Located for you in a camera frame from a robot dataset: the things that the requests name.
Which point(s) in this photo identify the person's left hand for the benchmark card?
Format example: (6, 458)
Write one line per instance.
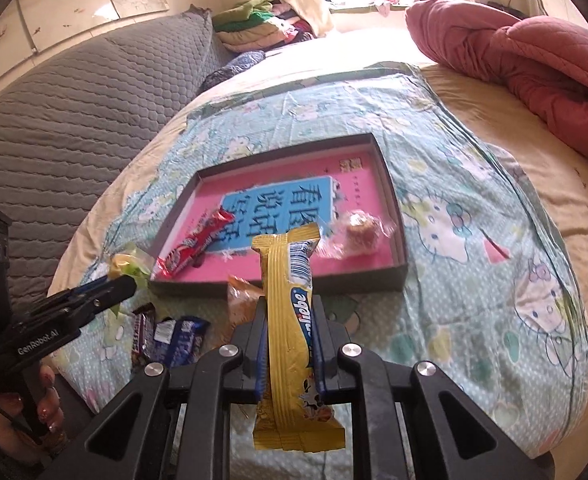
(49, 410)

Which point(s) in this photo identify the stack of folded clothes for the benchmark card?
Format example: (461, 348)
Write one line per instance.
(259, 22)

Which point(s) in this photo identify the red candy packet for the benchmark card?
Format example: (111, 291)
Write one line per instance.
(194, 245)

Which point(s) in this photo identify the blue cookie packet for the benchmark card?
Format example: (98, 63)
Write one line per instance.
(179, 342)

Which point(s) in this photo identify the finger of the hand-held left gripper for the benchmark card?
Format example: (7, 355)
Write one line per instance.
(84, 290)
(114, 295)

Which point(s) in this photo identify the brown chocolate bar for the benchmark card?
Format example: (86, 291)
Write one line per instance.
(143, 335)

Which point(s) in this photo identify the pink-lined cardboard box tray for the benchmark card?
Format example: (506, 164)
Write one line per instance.
(363, 282)

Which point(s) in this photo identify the yellow wafer snack packet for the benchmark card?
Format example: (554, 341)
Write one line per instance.
(286, 360)

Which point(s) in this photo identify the pink book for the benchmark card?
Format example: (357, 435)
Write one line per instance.
(363, 180)

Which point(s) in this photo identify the cartoon cat printed blanket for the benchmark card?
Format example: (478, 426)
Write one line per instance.
(448, 260)

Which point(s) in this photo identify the clear wrapped tan pastry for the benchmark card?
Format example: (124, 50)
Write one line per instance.
(358, 232)

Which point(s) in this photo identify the red quilt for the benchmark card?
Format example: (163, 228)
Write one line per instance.
(523, 60)

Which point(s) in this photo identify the grey quilted headboard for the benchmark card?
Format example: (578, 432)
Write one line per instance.
(74, 110)

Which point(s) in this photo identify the beige bed sheet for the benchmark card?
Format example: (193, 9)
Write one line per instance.
(548, 185)

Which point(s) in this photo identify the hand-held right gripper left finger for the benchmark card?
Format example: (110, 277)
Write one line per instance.
(261, 370)

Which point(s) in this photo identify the orange snack packet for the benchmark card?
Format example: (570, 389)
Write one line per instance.
(241, 305)

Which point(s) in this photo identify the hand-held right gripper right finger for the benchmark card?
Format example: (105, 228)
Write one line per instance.
(319, 375)

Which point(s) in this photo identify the green yellow snack packet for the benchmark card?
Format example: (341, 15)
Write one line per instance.
(129, 265)

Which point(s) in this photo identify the dark blue patterned cloth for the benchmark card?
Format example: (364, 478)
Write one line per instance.
(234, 67)

